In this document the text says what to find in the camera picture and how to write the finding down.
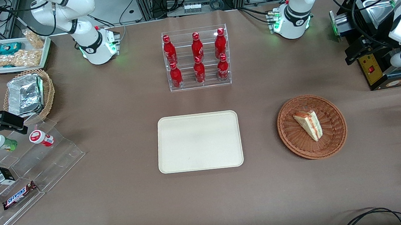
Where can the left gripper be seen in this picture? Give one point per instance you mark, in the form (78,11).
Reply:
(380,36)

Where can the triangular layered sandwich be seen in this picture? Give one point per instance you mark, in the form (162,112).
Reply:
(310,124)

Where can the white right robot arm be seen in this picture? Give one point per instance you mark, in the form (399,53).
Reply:
(81,24)

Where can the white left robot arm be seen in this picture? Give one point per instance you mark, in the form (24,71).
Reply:
(294,0)

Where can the oval tan wicker basket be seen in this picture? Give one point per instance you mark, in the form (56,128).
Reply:
(48,94)

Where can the white snack tray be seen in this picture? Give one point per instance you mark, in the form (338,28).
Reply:
(45,50)

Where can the round brown wicker basket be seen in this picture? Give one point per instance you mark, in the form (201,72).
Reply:
(299,143)

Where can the cream rectangular tray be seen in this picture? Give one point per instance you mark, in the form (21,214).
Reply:
(199,142)

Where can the green white drink bottle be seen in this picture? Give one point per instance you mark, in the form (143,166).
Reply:
(1,142)

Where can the black machine with yellow panel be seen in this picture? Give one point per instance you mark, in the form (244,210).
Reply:
(377,73)

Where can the silver foil container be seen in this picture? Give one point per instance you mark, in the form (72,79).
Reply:
(24,96)

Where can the red white drink bottle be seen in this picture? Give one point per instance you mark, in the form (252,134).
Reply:
(41,138)

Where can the small black box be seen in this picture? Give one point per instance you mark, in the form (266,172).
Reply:
(4,175)

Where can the clear acrylic stepped stand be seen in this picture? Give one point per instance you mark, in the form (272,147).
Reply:
(58,159)

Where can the large clear peanut snack bag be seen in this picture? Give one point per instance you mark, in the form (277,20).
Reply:
(18,59)

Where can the Snickers chocolate bar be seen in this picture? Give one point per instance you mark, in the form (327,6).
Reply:
(19,195)

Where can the teal snack packet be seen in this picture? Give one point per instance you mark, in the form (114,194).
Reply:
(9,47)

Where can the small clear peanut snack bag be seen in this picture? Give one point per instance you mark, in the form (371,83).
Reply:
(35,39)

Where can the red cola bottle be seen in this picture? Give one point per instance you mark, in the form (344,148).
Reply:
(199,73)
(223,70)
(169,51)
(220,44)
(176,77)
(197,48)

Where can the white power strip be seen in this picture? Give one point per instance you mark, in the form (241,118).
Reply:
(192,7)

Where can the clear acrylic bottle rack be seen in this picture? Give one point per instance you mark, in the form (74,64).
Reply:
(184,55)

